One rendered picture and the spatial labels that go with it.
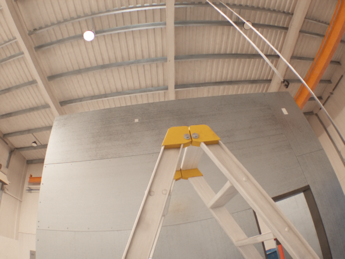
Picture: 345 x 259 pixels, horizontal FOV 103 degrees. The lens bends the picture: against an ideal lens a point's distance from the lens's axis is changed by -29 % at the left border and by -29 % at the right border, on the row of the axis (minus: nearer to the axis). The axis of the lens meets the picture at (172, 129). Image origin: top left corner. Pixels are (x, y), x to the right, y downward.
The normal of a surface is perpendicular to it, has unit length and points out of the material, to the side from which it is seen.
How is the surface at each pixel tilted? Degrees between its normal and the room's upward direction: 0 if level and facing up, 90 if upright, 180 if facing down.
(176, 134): 90
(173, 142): 90
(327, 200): 90
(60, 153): 90
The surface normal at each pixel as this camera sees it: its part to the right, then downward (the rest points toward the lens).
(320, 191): 0.00, -0.59
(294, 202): -0.34, -0.52
